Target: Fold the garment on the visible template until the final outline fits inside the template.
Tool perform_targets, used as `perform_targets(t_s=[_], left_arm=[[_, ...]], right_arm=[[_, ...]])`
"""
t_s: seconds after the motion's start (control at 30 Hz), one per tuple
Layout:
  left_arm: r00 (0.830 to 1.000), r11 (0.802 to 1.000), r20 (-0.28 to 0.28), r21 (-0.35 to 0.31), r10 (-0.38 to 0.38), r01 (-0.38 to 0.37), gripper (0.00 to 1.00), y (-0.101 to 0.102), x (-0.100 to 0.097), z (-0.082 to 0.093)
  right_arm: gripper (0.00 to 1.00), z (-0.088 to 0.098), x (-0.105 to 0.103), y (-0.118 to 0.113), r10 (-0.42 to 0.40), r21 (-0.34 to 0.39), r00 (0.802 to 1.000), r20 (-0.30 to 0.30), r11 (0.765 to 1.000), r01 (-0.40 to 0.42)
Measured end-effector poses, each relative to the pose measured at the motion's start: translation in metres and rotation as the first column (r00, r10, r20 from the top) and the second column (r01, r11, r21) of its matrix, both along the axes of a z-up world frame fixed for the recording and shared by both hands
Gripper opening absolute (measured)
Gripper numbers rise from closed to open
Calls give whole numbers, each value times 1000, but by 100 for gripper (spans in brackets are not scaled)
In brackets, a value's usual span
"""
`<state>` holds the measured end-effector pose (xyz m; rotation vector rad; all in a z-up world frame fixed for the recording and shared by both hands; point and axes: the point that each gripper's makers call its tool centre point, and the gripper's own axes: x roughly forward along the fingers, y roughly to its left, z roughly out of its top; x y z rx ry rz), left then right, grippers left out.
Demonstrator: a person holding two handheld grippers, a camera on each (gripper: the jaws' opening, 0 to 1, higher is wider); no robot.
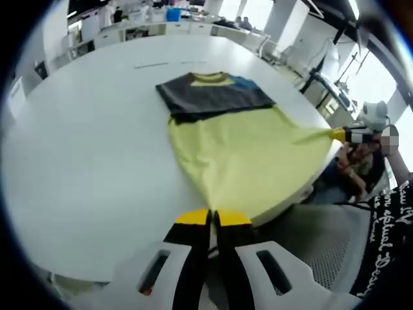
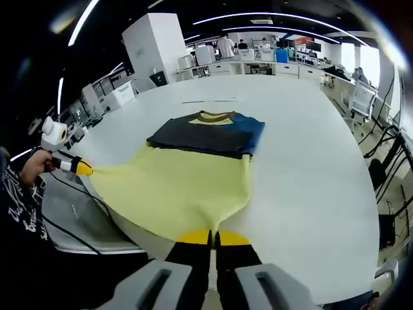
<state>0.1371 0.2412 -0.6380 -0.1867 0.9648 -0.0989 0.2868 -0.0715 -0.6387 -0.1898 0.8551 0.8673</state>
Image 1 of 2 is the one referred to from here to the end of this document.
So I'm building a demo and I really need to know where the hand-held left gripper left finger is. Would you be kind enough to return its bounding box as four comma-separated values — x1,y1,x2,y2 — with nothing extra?
111,208,213,310

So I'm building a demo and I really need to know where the white square column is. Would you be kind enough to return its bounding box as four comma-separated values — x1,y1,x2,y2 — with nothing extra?
41,0,70,70
263,0,308,50

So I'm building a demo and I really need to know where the operator in black shirt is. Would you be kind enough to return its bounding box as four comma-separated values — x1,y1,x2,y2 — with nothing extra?
350,174,413,298

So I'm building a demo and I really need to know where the yellow long-sleeved garment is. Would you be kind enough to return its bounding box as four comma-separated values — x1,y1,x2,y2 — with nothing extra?
155,71,333,227

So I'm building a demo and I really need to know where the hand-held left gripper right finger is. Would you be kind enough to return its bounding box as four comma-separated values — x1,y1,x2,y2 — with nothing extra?
213,209,316,310

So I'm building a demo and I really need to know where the ceiling light strip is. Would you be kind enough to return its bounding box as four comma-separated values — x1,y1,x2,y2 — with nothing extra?
348,0,361,21

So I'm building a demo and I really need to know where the white cabinet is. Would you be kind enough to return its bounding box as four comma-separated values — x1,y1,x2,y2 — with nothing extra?
9,76,28,109

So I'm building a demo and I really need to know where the white counter row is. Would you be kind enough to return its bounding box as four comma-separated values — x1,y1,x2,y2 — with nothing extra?
68,18,269,56

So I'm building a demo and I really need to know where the black panel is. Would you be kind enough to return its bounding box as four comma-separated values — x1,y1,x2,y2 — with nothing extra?
34,61,50,81

